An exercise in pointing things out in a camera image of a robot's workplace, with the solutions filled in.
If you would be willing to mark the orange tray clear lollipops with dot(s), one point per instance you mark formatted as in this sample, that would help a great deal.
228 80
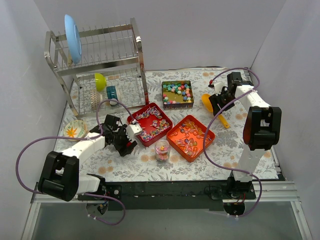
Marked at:
188 138

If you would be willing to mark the patterned beige cup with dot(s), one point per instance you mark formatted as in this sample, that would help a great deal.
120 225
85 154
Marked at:
95 99

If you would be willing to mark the lime green bowl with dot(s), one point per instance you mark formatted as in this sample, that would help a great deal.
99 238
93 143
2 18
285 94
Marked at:
100 82

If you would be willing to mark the red tray swirl lollipops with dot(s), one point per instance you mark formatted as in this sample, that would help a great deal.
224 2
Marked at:
154 122

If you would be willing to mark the floral table mat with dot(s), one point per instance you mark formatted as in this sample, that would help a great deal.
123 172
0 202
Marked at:
222 155

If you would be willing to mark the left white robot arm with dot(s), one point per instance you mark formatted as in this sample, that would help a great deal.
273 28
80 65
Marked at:
61 178

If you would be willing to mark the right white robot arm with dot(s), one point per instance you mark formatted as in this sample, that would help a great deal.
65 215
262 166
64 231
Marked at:
261 129

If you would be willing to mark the blue plate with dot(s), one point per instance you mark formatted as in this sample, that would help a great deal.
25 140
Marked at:
73 39

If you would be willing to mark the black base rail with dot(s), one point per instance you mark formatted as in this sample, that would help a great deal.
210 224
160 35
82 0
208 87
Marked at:
171 195

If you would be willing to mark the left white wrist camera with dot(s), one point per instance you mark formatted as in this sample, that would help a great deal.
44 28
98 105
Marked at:
134 129

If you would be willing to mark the steel dish rack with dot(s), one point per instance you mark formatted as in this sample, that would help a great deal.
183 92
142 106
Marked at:
116 52

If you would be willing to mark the clear glass jar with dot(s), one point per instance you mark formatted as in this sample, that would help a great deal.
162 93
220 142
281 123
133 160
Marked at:
162 150

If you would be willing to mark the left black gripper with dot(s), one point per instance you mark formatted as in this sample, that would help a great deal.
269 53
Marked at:
124 144

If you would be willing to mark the floral painted small plate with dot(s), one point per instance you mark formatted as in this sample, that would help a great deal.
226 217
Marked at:
75 129

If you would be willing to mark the dark tin star candies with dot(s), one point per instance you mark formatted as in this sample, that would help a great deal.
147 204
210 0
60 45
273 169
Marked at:
177 95

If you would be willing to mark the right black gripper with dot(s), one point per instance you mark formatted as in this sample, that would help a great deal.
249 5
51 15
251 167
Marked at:
220 103

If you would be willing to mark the yellow plastic scoop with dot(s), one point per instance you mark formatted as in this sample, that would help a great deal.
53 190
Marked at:
206 102

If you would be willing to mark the teal white cup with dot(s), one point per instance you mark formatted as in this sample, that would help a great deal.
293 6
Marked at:
113 93

